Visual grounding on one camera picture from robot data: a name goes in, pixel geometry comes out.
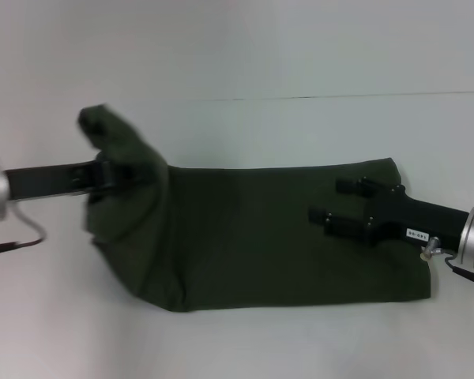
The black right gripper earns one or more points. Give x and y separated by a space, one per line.
418 221

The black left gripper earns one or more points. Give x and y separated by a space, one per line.
43 181

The dark green FREE t-shirt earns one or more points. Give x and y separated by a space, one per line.
260 237

